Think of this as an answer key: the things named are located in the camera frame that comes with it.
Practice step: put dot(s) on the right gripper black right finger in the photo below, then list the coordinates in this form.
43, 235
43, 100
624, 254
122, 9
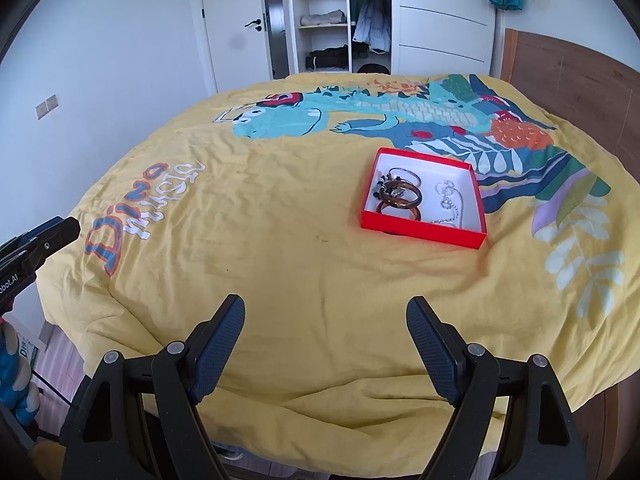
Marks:
539, 439

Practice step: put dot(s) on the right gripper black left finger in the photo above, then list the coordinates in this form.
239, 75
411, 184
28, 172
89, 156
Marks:
137, 417

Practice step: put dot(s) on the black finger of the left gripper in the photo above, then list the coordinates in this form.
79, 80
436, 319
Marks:
24, 254

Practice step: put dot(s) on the amber orange bangle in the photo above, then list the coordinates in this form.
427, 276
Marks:
407, 212

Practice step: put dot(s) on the thin gold bangle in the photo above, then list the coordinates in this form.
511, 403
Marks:
403, 174

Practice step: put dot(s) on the dark tortoiseshell bangle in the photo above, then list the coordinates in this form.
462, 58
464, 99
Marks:
399, 192

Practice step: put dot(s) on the red jewelry box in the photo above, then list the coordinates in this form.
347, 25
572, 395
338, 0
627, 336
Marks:
452, 211

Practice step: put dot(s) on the white bedroom door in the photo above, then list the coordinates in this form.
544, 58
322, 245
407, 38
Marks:
238, 42

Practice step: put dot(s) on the white green box on floor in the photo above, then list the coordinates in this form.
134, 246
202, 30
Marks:
30, 349

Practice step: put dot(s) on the yellow dinosaur print duvet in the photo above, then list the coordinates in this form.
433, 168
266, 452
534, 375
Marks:
258, 192

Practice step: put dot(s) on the wooden headboard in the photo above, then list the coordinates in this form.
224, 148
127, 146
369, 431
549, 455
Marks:
592, 91

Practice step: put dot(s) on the folded black clothes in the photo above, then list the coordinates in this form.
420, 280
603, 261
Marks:
336, 57

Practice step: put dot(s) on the folded beige clothes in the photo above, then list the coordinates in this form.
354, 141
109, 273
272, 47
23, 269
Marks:
336, 17

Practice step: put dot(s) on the open white wardrobe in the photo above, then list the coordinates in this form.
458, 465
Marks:
427, 37

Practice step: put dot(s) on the hanging grey jacket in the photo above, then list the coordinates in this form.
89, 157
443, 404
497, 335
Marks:
373, 25

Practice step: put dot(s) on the wall light switch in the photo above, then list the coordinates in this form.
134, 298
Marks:
46, 106

